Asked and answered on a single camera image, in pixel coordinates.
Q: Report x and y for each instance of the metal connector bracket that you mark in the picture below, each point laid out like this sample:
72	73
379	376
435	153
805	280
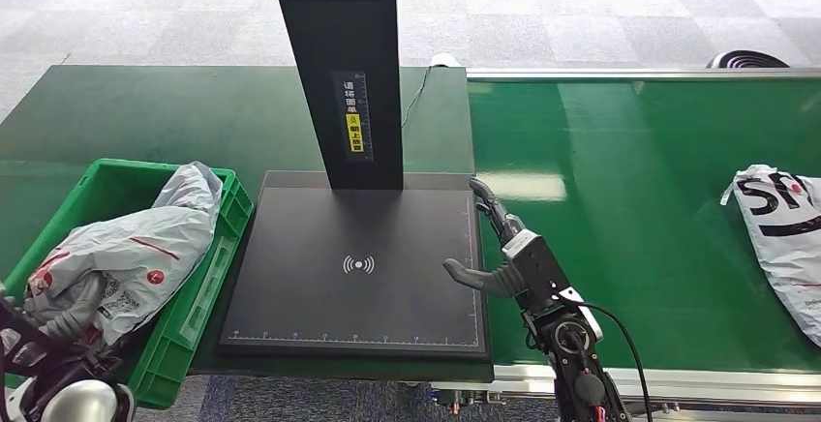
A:
465	400

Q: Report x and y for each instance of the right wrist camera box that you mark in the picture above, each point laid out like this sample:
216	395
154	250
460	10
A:
539	268

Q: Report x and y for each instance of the black scanner column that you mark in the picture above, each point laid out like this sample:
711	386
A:
340	34

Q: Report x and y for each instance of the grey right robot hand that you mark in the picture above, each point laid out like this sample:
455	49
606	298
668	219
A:
490	281

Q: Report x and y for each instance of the white package with black print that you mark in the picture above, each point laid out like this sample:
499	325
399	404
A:
786	246

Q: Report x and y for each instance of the grey package with label stickers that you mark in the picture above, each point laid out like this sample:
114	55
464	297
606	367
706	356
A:
192	188

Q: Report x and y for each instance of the green plastic crate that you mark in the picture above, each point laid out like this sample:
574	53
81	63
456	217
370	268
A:
192	316

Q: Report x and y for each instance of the black scanner base plate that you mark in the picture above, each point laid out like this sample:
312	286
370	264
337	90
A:
398	304

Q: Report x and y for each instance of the yellow black column label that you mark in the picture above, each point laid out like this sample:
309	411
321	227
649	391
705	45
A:
354	118

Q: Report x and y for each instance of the small white round object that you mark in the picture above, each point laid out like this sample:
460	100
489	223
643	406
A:
446	60

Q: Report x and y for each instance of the green conveyor belt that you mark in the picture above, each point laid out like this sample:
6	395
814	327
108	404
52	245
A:
641	214

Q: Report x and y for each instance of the grey package with red stripe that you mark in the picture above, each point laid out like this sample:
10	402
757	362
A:
141	252

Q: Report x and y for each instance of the black ribbed coil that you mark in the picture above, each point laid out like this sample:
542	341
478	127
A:
747	60

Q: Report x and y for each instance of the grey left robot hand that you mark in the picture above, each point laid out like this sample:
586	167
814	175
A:
80	313

